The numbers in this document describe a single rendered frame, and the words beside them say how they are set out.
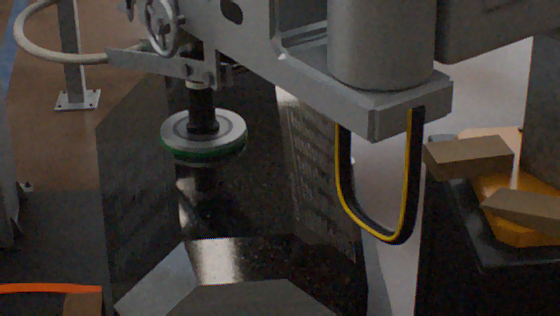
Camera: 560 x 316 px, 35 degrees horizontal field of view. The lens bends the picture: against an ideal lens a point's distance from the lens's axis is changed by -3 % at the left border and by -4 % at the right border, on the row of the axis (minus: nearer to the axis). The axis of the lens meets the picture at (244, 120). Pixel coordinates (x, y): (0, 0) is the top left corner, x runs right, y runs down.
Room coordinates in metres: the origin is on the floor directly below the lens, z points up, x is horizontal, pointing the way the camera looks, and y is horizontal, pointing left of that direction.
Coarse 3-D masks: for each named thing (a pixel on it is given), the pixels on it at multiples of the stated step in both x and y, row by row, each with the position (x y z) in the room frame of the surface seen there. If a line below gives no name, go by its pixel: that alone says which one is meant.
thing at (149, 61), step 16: (112, 48) 2.35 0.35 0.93; (144, 48) 2.42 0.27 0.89; (112, 64) 2.35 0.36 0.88; (128, 64) 2.26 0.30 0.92; (144, 64) 2.17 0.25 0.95; (160, 64) 2.09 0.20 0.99; (176, 64) 2.02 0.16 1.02; (192, 64) 1.95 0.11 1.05; (224, 64) 1.84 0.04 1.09; (240, 64) 1.88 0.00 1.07; (208, 80) 1.82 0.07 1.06; (224, 80) 1.83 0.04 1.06
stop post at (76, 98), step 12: (72, 0) 3.91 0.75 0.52; (60, 12) 3.91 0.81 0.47; (72, 12) 3.91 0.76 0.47; (60, 24) 3.91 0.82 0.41; (72, 24) 3.91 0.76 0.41; (60, 36) 3.91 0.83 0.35; (72, 36) 3.91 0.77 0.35; (72, 48) 3.91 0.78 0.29; (72, 72) 3.91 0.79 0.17; (72, 84) 3.91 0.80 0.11; (84, 84) 3.96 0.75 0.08; (60, 96) 3.99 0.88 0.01; (72, 96) 3.91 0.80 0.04; (84, 96) 3.92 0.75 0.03; (96, 96) 3.97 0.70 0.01; (60, 108) 3.86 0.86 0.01; (72, 108) 3.85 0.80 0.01; (84, 108) 3.85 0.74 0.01
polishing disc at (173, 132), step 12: (216, 108) 2.15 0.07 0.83; (168, 120) 2.09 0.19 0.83; (180, 120) 2.09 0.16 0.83; (228, 120) 2.08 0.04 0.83; (240, 120) 2.08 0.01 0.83; (168, 132) 2.03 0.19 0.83; (180, 132) 2.03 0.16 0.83; (216, 132) 2.02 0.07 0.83; (228, 132) 2.02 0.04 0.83; (240, 132) 2.02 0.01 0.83; (168, 144) 1.99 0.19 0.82; (180, 144) 1.97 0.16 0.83; (192, 144) 1.96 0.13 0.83; (204, 144) 1.96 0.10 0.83; (216, 144) 1.96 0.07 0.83; (228, 144) 1.97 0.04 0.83
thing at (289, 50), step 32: (192, 0) 1.86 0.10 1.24; (224, 0) 1.74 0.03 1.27; (256, 0) 1.65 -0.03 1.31; (288, 0) 1.62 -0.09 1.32; (320, 0) 1.66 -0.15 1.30; (192, 32) 1.86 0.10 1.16; (224, 32) 1.75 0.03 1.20; (256, 32) 1.65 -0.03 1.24; (288, 32) 1.62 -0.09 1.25; (320, 32) 1.65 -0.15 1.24; (256, 64) 1.65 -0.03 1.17; (288, 64) 1.56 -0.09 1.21; (320, 64) 1.53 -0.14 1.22; (320, 96) 1.48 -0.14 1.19; (352, 96) 1.42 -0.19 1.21; (384, 96) 1.39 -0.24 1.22; (416, 96) 1.41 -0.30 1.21; (448, 96) 1.45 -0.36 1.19; (352, 128) 1.40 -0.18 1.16; (384, 128) 1.37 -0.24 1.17
